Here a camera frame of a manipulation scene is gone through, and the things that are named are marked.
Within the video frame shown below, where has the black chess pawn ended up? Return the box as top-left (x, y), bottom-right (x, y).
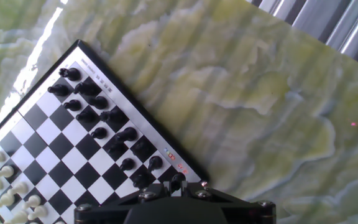
top-left (107, 142), bottom-right (126, 156)
top-left (90, 127), bottom-right (108, 140)
top-left (119, 157), bottom-right (135, 172)
top-left (75, 110), bottom-right (96, 124)
top-left (132, 172), bottom-right (152, 189)
top-left (47, 83), bottom-right (70, 97)
top-left (62, 99), bottom-right (83, 112)

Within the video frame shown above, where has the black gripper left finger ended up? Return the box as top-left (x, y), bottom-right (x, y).
top-left (74, 182), bottom-right (172, 224)

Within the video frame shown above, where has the black chess bishop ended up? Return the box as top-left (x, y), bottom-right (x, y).
top-left (87, 95), bottom-right (109, 110)
top-left (132, 140), bottom-right (152, 158)

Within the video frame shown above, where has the white chess queen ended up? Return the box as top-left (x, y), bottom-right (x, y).
top-left (3, 210), bottom-right (29, 224)

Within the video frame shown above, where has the black white magnetic chessboard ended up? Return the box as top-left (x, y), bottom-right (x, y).
top-left (0, 39), bottom-right (209, 224)

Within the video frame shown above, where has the black chess king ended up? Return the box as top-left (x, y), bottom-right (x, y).
top-left (114, 126), bottom-right (139, 144)

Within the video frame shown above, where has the green marble pattern mat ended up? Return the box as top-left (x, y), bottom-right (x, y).
top-left (0, 0), bottom-right (358, 224)

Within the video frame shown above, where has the white chess bishop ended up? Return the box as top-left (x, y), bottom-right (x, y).
top-left (0, 193), bottom-right (16, 212)

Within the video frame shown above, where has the black chess knight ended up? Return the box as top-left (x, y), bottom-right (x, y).
top-left (73, 81), bottom-right (103, 96)
top-left (147, 155), bottom-right (164, 172)

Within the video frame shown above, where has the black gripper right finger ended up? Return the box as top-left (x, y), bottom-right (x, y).
top-left (180, 182), bottom-right (276, 224)

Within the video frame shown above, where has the black chess queen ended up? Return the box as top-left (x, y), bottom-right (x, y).
top-left (99, 107), bottom-right (127, 124)

